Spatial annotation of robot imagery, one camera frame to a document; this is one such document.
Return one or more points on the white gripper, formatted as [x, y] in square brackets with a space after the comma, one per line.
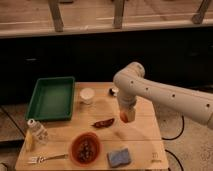
[127, 103]

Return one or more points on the small orange apple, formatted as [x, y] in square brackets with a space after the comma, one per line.
[123, 117]

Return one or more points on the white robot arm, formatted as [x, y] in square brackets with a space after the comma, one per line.
[130, 81]

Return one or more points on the white paper cup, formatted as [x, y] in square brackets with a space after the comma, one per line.
[87, 95]

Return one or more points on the dark red chili pepper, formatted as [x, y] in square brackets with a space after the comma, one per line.
[104, 123]

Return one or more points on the black and silver spoon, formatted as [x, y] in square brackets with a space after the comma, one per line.
[113, 91]

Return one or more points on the blue sponge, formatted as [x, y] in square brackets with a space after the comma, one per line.
[119, 157]

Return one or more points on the orange bowl with dark contents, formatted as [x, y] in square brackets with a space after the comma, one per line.
[85, 149]

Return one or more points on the green plastic tray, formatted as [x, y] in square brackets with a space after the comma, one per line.
[52, 99]

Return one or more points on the clear plastic bottle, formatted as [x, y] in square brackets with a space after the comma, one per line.
[38, 131]

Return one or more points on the yellow banana piece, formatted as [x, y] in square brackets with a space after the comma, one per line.
[29, 141]

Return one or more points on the silver fork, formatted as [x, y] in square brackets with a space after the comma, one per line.
[40, 159]

